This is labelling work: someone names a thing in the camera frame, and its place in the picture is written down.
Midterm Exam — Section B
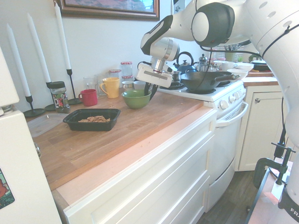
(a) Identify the short jar red checked lid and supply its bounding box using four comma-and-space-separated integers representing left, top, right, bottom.
108, 69, 122, 80

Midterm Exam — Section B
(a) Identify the green metal clamp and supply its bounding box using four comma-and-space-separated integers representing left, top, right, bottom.
253, 142, 297, 190

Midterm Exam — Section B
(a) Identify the spice jar with black lid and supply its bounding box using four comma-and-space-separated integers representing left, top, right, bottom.
50, 81, 71, 114

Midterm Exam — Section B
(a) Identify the small white cup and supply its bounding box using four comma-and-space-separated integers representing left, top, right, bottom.
121, 81, 135, 91

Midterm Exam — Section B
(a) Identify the brown square cereal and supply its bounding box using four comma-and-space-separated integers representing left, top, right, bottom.
78, 115, 111, 124

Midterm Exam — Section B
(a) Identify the white cabinet with knob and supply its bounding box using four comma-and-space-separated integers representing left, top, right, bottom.
238, 85, 292, 172

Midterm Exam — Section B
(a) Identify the colourful fridge magnet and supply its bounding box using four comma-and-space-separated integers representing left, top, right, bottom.
0, 168, 15, 210

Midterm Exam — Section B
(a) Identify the clear glass mug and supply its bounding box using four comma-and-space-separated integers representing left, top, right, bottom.
94, 73, 107, 96
83, 77, 97, 91

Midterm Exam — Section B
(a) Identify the white shallow bowl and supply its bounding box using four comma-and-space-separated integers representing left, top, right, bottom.
226, 68, 249, 80

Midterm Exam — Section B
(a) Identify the robot mounting table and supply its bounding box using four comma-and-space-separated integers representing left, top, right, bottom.
246, 157, 299, 224

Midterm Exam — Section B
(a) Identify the white deep bowl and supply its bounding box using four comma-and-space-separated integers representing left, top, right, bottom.
235, 62, 255, 72

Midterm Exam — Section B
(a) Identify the white drawer cabinet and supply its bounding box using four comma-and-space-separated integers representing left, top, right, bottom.
63, 109, 218, 224

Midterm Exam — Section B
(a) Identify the clear plastic lid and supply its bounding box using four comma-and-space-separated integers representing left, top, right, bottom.
27, 112, 68, 138

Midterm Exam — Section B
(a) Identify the blue kettle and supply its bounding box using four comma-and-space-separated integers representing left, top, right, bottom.
174, 51, 199, 73

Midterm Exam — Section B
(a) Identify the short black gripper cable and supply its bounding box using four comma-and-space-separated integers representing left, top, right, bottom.
136, 61, 152, 70

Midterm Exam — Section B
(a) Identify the white stove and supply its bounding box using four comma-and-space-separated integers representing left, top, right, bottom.
158, 79, 249, 210

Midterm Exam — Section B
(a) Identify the wood framed picture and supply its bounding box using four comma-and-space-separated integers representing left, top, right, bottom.
59, 0, 161, 21

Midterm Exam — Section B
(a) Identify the tall jar red checked lid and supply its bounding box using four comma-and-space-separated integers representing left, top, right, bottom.
120, 61, 133, 77

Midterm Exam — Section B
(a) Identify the small steel pot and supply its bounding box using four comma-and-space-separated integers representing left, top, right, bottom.
171, 70, 182, 83

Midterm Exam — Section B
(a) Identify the white mug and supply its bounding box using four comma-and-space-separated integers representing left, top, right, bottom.
221, 61, 238, 72

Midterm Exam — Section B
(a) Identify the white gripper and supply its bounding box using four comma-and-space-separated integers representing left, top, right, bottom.
135, 65, 173, 101

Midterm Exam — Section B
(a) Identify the long black cable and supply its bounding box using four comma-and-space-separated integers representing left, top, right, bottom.
199, 23, 292, 62

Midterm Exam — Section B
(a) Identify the yellow ceramic mug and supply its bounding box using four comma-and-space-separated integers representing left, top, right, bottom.
100, 77, 121, 98

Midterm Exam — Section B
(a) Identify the green ceramic bowl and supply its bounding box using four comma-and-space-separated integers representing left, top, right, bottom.
121, 90, 152, 110

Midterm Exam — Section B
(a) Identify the black plastic food container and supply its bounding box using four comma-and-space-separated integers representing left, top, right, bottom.
62, 108, 121, 132

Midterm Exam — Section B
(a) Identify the white taper candle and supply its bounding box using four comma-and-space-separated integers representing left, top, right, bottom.
26, 13, 51, 83
54, 1, 71, 70
6, 23, 31, 97

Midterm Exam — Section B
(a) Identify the glass french press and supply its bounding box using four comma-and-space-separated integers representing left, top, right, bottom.
198, 53, 209, 72

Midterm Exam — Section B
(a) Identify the red enamel mug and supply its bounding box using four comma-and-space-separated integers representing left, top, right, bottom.
78, 89, 98, 107

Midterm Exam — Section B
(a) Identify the black wok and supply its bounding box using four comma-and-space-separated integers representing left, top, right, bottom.
181, 71, 241, 92

